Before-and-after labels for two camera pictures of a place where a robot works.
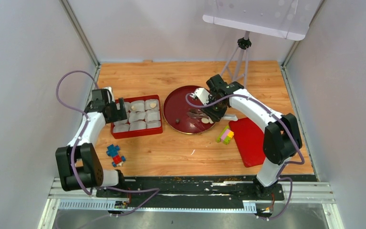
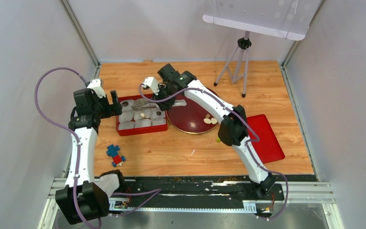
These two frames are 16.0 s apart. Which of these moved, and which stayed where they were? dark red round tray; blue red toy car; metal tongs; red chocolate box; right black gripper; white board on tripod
Moved: metal tongs; right black gripper
Stayed: dark red round tray; blue red toy car; red chocolate box; white board on tripod
